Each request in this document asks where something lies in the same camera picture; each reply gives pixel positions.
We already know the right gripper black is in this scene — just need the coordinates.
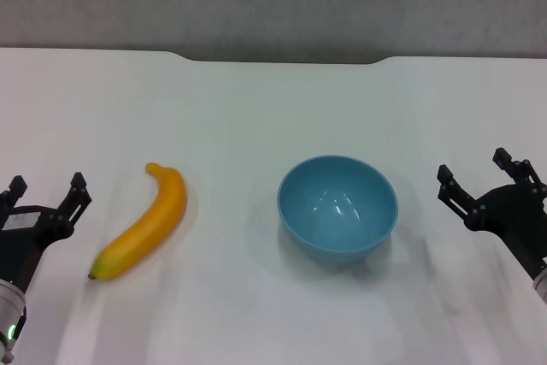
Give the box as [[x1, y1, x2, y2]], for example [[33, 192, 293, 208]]
[[436, 147, 547, 281]]

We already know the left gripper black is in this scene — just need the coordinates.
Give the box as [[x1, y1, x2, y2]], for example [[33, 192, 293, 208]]
[[0, 172, 93, 294]]

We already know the yellow banana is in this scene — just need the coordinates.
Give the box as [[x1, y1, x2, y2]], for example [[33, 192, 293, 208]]
[[87, 162, 188, 283]]

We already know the blue bowl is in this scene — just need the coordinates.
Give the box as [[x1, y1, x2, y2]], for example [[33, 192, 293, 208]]
[[277, 155, 399, 267]]

